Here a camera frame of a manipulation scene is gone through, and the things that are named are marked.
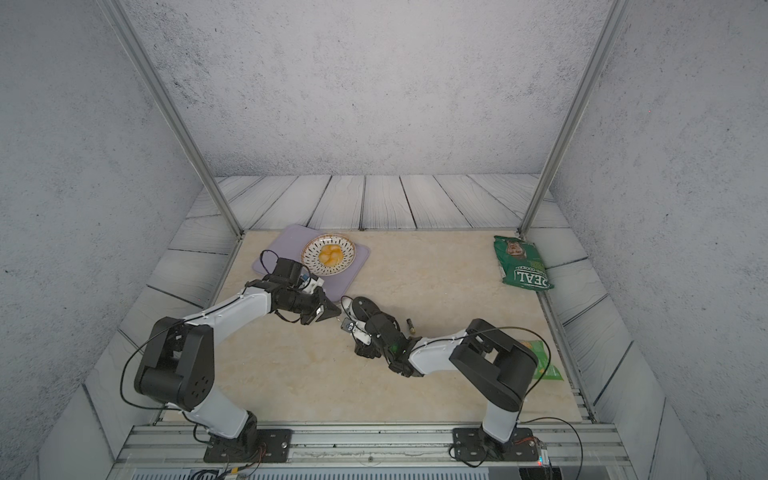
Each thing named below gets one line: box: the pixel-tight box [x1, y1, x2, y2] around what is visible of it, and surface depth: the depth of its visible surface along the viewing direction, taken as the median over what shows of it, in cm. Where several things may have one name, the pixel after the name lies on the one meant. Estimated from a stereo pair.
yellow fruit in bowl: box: [318, 244, 344, 267], surface depth 111 cm
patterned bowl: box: [301, 233, 357, 277], surface depth 113 cm
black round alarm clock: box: [352, 296, 381, 322], surface depth 92 cm
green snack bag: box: [494, 235, 555, 291], surface depth 110 cm
